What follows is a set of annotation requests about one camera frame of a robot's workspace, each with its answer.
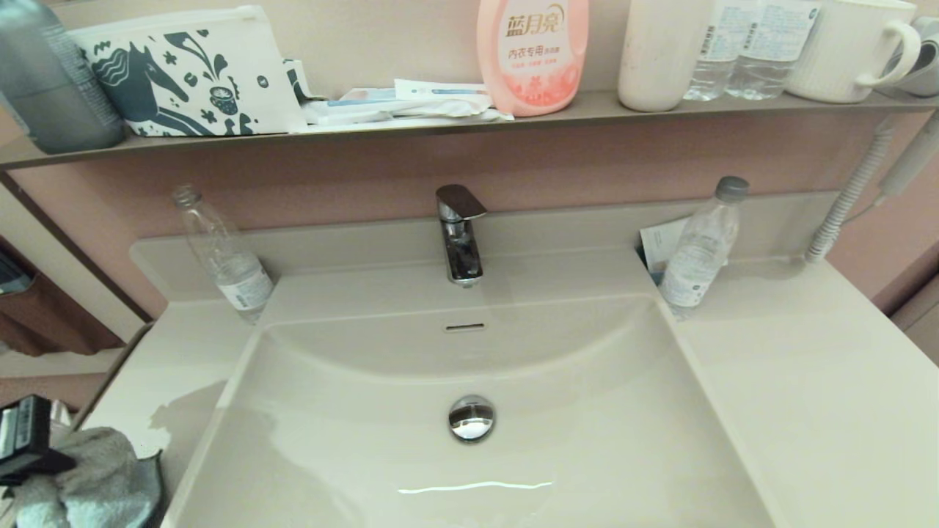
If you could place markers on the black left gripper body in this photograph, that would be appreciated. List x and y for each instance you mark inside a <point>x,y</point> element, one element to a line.
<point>33,440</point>

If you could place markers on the grey fluffy cleaning cloth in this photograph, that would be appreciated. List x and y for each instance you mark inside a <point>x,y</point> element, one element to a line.
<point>95,484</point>

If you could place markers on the chrome faucet body spout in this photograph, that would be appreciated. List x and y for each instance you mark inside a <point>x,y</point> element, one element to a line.
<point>462,257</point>

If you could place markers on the white ceramic sink basin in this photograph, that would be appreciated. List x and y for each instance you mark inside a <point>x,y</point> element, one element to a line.
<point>587,440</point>

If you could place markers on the clear capless water bottle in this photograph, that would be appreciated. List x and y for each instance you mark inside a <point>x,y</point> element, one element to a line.
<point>235,271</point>

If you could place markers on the dark grey bottle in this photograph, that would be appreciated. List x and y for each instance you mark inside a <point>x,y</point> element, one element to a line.
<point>55,88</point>

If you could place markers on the white horse print pouch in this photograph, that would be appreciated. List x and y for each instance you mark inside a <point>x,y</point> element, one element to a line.
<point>183,73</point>

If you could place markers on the chrome drain stopper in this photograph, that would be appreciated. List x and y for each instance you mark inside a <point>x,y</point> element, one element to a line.
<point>472,418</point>

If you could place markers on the small white patterned pouch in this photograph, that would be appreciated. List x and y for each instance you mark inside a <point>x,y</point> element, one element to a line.
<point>296,76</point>

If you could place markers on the white blue sachet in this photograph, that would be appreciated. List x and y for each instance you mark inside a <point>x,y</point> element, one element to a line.
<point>370,96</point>

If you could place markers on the white toothbrush packet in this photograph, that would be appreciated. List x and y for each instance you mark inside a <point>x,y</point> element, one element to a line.
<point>440,89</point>

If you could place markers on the pink detergent bottle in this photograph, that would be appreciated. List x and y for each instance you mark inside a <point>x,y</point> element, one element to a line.
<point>532,66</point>

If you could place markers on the white paper card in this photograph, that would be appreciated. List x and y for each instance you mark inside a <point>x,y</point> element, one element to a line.
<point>660,242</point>

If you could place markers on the clear bottle grey cap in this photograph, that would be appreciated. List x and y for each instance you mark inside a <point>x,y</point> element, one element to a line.
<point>697,257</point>

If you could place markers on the beige tumbler cup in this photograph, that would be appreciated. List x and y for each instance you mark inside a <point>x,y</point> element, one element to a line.
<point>661,59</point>

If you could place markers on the clear labelled water bottle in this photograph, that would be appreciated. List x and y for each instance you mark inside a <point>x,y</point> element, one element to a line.
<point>771,51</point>
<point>716,51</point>

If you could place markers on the white ribbed mug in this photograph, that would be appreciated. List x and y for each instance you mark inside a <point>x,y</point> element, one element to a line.
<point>838,51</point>

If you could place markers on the grey wall shelf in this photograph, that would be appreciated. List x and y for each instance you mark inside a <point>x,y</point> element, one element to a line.
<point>601,106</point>

